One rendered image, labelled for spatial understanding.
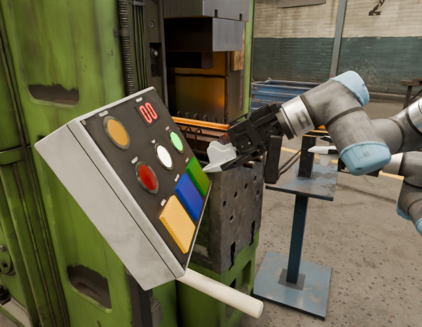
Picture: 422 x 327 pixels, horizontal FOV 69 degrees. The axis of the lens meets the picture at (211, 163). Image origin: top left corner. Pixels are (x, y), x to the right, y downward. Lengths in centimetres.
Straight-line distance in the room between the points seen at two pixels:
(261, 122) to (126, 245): 35
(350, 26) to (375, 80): 147
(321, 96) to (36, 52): 90
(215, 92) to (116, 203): 103
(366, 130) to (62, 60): 87
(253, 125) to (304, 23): 892
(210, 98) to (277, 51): 849
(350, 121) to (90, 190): 45
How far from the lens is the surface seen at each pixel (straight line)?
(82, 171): 46
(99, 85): 87
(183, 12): 100
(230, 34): 109
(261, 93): 512
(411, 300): 211
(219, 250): 118
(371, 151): 59
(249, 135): 62
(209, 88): 143
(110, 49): 88
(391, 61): 867
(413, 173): 99
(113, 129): 49
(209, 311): 143
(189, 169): 66
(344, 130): 60
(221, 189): 105
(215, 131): 114
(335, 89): 63
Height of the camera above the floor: 129
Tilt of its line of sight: 21 degrees down
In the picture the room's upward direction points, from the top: straight up
